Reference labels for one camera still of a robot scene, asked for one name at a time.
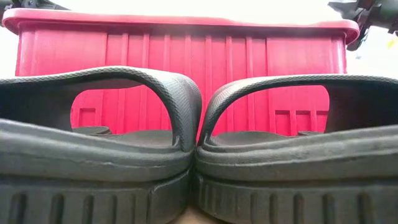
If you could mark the black rubber slide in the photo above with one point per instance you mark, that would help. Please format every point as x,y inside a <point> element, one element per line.
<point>93,155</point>
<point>295,161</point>

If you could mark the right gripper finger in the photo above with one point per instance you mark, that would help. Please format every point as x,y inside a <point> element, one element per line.
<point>359,31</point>
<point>345,7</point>

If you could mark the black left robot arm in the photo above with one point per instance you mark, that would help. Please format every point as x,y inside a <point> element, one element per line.
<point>40,3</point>

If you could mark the red plastic bin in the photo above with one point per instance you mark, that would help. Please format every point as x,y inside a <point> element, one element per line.
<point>186,53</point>

